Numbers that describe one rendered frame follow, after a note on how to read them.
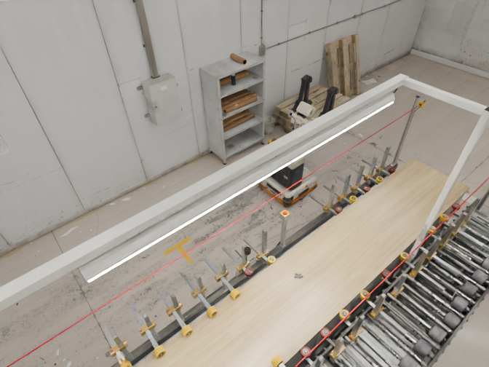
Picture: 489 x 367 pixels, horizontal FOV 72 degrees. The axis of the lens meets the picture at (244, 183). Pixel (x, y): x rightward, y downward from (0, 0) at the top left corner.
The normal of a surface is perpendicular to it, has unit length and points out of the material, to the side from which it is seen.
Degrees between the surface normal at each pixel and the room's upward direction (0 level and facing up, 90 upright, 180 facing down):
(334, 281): 0
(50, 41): 90
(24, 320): 0
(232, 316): 0
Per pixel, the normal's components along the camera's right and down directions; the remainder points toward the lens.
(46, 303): -0.03, -0.73
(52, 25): 0.63, 0.52
